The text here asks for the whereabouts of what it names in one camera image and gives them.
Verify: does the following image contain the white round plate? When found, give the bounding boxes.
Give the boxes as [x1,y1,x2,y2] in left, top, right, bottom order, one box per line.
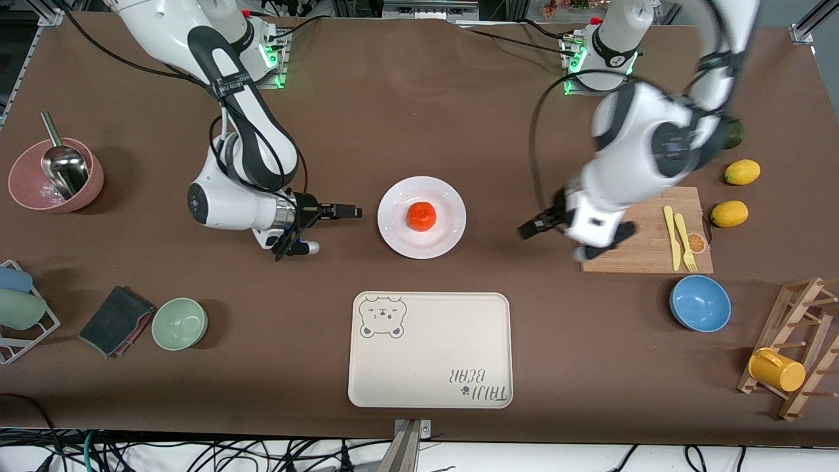
[377,176,467,260]

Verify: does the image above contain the whole orange fruit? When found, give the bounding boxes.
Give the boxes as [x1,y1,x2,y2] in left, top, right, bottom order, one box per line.
[407,201,438,232]

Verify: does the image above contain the bamboo cutting board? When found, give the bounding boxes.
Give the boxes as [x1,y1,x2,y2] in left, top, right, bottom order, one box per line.
[574,186,714,274]

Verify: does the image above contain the yellow plastic knife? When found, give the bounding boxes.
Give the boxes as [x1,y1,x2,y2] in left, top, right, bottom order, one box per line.
[663,205,683,271]

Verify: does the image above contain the yellow plastic fork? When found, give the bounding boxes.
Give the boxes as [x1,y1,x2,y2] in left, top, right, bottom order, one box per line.
[674,212,699,273]

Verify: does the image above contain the blue bowl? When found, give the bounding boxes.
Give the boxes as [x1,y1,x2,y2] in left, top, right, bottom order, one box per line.
[669,275,732,333]

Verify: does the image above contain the yellow lemon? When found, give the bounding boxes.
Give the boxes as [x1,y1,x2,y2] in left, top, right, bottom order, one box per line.
[724,159,762,186]
[711,200,749,229]

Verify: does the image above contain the cream bear print tray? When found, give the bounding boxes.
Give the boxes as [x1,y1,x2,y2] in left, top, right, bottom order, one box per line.
[347,292,514,409]

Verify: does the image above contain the pale green bowl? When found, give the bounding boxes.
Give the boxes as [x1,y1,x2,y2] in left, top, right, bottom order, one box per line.
[151,298,208,351]

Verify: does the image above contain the grey metal box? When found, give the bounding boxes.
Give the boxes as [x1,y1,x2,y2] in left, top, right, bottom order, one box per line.
[383,0,479,20]

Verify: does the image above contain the dark folded cloth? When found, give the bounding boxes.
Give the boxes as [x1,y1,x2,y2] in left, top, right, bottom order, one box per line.
[79,285,157,359]

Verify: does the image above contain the wooden peg dish rack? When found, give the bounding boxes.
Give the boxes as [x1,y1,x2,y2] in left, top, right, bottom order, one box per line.
[737,277,839,422]

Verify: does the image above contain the metal scoop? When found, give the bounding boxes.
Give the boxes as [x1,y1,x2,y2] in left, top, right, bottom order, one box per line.
[39,111,90,200]

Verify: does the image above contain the yellow plastic mug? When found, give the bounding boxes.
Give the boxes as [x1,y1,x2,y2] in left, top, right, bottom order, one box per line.
[748,347,807,393]

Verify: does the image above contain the pink bowl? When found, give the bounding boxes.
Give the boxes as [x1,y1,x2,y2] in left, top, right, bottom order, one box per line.
[8,138,105,214]

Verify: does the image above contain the pale blue cup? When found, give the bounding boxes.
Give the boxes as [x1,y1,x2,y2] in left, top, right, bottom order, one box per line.
[0,265,33,294]

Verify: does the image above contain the pale green cup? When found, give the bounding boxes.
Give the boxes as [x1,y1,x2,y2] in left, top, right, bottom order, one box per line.
[0,288,48,331]

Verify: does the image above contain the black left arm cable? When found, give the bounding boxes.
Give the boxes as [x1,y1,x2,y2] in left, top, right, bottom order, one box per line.
[528,69,630,217]

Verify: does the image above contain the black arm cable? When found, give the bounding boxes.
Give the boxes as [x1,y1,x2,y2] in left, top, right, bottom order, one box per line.
[59,3,309,262]
[528,69,630,217]

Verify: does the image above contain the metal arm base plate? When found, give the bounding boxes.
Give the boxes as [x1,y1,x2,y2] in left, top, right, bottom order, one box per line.
[252,26,289,90]
[562,36,633,98]

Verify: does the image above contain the black cable on table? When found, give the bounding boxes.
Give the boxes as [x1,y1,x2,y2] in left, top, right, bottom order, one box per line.
[456,18,591,60]

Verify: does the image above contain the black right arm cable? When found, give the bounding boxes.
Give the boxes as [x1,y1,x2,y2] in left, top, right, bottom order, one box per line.
[59,3,309,262]

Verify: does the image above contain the metal table bracket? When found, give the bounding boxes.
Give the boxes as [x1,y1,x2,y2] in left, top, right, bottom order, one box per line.
[392,418,433,472]

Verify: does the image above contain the tangled black floor cables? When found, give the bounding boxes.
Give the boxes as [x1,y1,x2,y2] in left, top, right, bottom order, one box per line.
[0,393,839,472]

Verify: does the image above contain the white wire cup rack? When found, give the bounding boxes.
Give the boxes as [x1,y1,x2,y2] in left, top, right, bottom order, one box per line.
[0,260,61,365]

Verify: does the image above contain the aluminium frame profile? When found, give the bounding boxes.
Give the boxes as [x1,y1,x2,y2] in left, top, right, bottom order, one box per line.
[790,0,839,45]
[36,0,66,27]

